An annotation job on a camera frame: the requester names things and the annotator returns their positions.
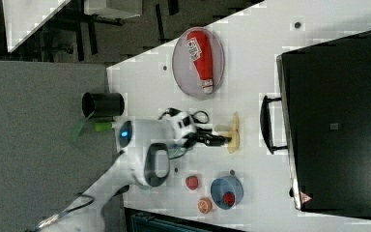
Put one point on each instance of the plush red strawberry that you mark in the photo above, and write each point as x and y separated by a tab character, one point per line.
192	182

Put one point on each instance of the black utensil holder cup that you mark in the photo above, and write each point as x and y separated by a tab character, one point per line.
102	105

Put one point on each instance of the plush peeled banana toy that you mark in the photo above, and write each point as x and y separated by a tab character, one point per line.
231	132

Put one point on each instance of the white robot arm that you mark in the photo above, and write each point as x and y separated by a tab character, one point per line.
146	148

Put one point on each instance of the small red strawberry toy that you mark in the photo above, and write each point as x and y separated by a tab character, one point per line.
229	198

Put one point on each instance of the green slotted spatula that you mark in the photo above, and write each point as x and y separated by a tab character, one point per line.
88	123

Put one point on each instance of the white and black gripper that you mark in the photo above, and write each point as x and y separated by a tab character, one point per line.
185	130

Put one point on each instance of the blue mug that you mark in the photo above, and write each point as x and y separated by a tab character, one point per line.
221	185

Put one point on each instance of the plush orange slice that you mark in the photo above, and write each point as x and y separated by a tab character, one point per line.
204	205

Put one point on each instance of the plush red ketchup bottle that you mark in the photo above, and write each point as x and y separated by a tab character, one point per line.
199	48

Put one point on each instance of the round grey plate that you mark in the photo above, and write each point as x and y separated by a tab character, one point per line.
185	74

